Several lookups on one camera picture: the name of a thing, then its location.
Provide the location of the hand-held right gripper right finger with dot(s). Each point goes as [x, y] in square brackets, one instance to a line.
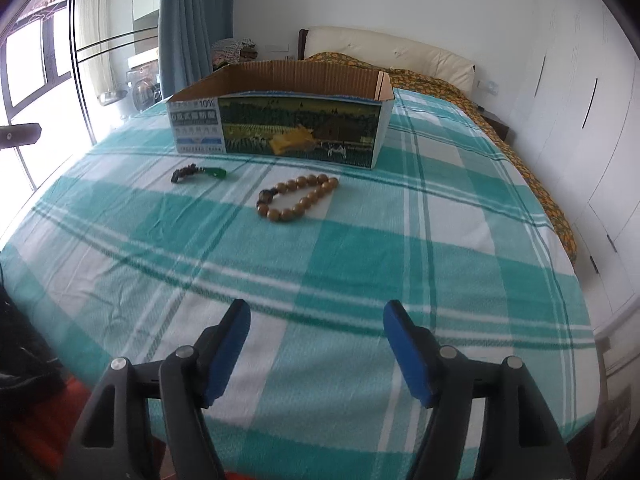
[407, 355]

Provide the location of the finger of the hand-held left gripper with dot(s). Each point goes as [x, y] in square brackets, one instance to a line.
[20, 135]

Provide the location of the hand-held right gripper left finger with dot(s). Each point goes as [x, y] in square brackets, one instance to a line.
[227, 355]

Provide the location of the printed cardboard box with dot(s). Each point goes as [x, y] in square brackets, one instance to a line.
[300, 130]

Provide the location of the metal basin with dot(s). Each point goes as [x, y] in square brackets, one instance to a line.
[112, 97]

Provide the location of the white sheer curtain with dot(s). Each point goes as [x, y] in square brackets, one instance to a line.
[92, 35]

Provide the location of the silver washing machine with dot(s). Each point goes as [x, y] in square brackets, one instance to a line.
[142, 90]

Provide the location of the blue curtain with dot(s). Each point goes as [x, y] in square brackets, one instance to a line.
[195, 30]

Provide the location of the pile of folded clothes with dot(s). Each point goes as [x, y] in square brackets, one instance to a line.
[235, 52]

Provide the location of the dark wooden nightstand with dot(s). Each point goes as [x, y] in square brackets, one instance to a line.
[496, 127]

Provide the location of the white wardrobe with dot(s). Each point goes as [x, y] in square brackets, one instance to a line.
[585, 135]

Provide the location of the white wall socket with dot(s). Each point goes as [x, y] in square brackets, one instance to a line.
[489, 86]

